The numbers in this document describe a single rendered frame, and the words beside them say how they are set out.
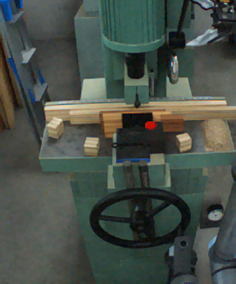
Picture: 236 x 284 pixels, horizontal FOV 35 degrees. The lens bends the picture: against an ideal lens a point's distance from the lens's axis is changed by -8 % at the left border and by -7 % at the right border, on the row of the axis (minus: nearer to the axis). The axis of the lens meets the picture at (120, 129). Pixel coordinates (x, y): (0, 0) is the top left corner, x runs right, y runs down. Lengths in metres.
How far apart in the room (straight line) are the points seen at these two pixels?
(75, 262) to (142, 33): 1.31
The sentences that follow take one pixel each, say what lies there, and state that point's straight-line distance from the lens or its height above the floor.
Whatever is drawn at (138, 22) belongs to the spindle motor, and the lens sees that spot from 1.02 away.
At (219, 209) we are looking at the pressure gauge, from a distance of 1.32.
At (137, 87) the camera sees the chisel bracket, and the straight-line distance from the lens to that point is 1.16.
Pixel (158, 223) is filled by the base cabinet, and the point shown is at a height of 0.56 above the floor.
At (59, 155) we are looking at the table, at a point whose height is 0.90.
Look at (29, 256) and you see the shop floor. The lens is 2.08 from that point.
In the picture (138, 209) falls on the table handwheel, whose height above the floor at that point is 0.83.
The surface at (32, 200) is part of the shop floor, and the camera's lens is 2.31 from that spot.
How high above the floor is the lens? 1.72
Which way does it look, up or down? 40 degrees down
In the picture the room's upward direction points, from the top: 4 degrees counter-clockwise
